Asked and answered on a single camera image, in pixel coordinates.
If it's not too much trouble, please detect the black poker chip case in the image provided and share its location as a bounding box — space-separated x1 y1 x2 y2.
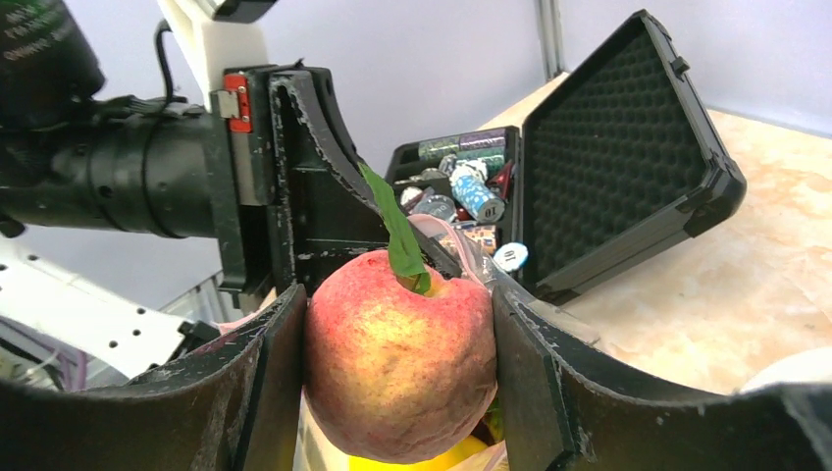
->
387 10 747 305

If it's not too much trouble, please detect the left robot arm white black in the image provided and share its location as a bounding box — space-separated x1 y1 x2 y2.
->
1 1 391 311

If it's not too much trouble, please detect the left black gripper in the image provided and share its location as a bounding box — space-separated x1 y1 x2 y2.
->
201 61 464 313

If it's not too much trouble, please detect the white oval plastic basket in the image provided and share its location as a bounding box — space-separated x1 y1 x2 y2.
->
739 346 831 393

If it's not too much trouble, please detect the pink toy peach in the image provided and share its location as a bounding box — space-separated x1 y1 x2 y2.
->
303 166 497 464

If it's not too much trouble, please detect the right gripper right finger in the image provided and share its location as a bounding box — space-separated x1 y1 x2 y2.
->
493 288 831 471

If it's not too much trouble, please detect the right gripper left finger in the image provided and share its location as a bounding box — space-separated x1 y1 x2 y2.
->
1 285 307 470

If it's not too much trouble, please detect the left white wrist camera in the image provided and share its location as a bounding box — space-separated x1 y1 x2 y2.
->
157 0 277 108

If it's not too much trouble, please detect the white blue poker chip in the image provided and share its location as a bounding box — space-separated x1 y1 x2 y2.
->
493 242 529 273

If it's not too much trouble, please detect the clear pink-dotted zip bag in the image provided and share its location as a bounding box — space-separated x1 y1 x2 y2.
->
214 213 511 471

